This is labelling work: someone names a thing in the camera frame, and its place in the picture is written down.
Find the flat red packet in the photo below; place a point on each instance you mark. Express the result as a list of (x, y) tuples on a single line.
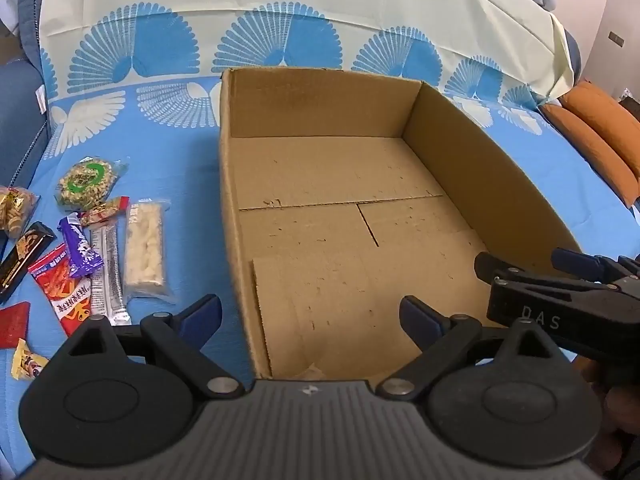
[(12, 325)]

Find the round puffed grain cake packet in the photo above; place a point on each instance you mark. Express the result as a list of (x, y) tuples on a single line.
[(85, 182)]

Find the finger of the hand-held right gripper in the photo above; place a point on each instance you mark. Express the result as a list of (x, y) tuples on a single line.
[(580, 262), (492, 266)]

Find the small yellow candy packet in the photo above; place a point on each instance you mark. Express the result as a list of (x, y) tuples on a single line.
[(27, 360)]

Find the person's right hand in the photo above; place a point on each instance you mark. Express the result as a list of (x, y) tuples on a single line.
[(622, 410)]

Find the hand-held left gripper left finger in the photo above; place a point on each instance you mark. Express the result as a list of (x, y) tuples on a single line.
[(209, 310)]

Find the clear peanut snack bag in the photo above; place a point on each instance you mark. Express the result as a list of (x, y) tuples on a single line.
[(15, 207)]

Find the brown cardboard box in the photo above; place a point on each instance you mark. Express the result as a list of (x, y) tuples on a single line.
[(325, 185)]

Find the wall switch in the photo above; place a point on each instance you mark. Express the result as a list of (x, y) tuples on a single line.
[(616, 38)]

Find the silver snack bar wrapper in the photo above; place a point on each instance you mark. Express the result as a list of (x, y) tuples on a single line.
[(107, 280)]

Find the small red candy packet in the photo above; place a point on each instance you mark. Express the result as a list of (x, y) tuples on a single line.
[(105, 212)]

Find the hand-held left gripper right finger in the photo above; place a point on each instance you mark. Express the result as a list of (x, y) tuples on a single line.
[(417, 319)]

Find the red snack packet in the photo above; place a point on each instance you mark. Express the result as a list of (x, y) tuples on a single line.
[(57, 292)]

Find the clear rice bar packet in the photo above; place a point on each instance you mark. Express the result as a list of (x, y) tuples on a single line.
[(144, 250)]

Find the black chocolate bar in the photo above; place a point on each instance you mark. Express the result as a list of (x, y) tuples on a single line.
[(22, 255)]

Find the purple chocolate bar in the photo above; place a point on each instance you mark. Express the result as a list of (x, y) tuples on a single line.
[(77, 250)]

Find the blue and cream printed blanket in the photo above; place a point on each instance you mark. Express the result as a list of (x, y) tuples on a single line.
[(165, 170)]

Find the orange cushion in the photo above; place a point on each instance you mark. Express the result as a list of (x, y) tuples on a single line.
[(607, 120), (590, 155)]

